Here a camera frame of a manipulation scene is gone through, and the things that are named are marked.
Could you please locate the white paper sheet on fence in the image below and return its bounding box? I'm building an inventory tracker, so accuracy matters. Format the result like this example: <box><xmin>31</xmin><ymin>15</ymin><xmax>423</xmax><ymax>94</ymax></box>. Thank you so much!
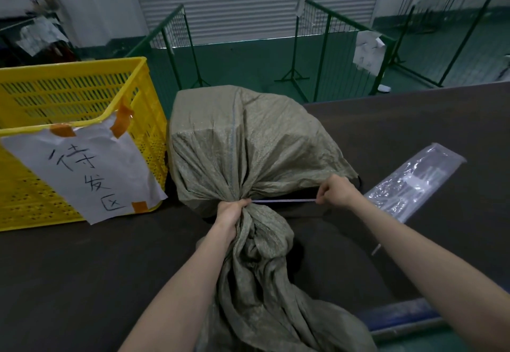
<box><xmin>352</xmin><ymin>30</ymin><xmax>387</xmax><ymax>77</ymax></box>

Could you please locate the grey roller shutter door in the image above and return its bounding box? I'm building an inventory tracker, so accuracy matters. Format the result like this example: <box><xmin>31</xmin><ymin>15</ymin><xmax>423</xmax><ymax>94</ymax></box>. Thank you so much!
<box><xmin>127</xmin><ymin>0</ymin><xmax>387</xmax><ymax>48</ymax></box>

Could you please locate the green wire fence panel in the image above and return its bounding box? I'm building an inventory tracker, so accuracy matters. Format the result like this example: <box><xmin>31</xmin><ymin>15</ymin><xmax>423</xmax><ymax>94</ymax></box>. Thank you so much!
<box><xmin>127</xmin><ymin>4</ymin><xmax>211</xmax><ymax>90</ymax></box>
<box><xmin>274</xmin><ymin>0</ymin><xmax>398</xmax><ymax>103</ymax></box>

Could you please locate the clear plastic bag of ties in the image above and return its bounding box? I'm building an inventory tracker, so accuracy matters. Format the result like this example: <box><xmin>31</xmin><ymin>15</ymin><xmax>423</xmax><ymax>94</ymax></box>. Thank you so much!
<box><xmin>363</xmin><ymin>143</ymin><xmax>467</xmax><ymax>224</ymax></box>

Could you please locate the white handwritten paper sign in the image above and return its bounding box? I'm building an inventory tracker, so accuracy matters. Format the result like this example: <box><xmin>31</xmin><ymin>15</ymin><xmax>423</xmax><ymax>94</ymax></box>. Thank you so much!
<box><xmin>1</xmin><ymin>113</ymin><xmax>169</xmax><ymax>225</ymax></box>

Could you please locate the person's left forearm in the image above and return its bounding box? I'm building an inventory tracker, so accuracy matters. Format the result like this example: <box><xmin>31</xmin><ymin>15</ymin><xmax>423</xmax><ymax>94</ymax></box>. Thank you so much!
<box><xmin>118</xmin><ymin>225</ymin><xmax>236</xmax><ymax>352</ymax></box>

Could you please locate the person's right forearm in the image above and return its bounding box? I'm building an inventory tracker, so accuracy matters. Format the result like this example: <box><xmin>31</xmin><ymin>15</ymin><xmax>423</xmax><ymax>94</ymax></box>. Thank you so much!
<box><xmin>345</xmin><ymin>195</ymin><xmax>510</xmax><ymax>352</ymax></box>

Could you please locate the grey-green woven sack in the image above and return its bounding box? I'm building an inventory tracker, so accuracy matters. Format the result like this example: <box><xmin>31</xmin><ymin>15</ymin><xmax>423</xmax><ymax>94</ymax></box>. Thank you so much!
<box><xmin>167</xmin><ymin>85</ymin><xmax>377</xmax><ymax>352</ymax></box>

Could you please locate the yellow plastic crate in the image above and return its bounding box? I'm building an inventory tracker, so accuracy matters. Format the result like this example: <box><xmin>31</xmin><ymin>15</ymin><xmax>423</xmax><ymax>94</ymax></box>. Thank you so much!
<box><xmin>0</xmin><ymin>57</ymin><xmax>169</xmax><ymax>232</ymax></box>

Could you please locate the person's left hand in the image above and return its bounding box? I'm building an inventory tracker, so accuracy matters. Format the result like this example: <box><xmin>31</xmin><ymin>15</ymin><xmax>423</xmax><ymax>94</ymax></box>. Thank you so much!
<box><xmin>214</xmin><ymin>198</ymin><xmax>252</xmax><ymax>240</ymax></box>

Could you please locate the person's right hand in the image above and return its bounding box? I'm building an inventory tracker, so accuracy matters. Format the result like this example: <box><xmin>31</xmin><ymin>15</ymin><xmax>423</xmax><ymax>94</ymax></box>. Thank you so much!
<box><xmin>315</xmin><ymin>174</ymin><xmax>362</xmax><ymax>209</ymax></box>

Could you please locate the dark metal rack frame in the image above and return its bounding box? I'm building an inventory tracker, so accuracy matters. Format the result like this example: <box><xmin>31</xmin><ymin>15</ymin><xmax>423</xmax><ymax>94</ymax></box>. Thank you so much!
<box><xmin>392</xmin><ymin>0</ymin><xmax>510</xmax><ymax>88</ymax></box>

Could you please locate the blue table edge bar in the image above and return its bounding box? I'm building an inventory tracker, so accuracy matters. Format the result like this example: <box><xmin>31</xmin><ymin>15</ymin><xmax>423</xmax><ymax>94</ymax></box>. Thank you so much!
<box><xmin>356</xmin><ymin>298</ymin><xmax>443</xmax><ymax>332</ymax></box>

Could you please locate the crumpled white paper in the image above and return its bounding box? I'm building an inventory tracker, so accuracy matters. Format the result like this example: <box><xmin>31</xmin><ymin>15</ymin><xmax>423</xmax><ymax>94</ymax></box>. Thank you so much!
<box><xmin>16</xmin><ymin>16</ymin><xmax>69</xmax><ymax>57</ymax></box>

